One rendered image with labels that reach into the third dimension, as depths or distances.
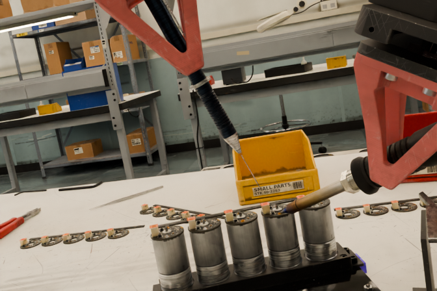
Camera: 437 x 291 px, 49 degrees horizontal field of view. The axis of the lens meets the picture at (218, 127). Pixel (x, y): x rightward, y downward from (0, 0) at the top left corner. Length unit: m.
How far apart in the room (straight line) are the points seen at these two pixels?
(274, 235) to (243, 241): 0.02
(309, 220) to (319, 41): 2.22
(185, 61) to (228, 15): 4.46
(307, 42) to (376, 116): 2.29
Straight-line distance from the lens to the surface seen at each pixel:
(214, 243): 0.36
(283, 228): 0.36
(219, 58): 2.62
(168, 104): 4.98
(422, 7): 0.25
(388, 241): 0.45
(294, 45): 2.56
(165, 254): 0.36
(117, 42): 4.66
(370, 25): 0.24
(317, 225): 0.37
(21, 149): 5.87
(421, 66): 0.25
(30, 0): 3.12
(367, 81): 0.27
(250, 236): 0.36
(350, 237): 0.46
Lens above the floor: 0.93
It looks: 9 degrees down
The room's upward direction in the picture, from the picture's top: 10 degrees counter-clockwise
